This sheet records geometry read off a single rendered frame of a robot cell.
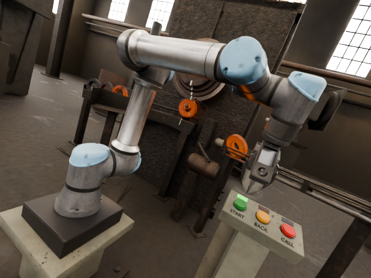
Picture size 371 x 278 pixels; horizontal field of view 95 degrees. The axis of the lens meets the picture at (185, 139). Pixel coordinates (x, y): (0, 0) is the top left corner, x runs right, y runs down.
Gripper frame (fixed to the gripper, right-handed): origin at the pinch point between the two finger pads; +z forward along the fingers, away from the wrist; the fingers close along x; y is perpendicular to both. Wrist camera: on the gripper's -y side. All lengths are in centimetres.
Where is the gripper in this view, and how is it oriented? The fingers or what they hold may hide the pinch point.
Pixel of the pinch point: (247, 191)
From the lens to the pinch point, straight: 59.1
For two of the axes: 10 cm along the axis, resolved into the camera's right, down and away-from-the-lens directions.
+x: -8.6, -4.0, 3.3
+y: 4.7, -3.7, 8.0
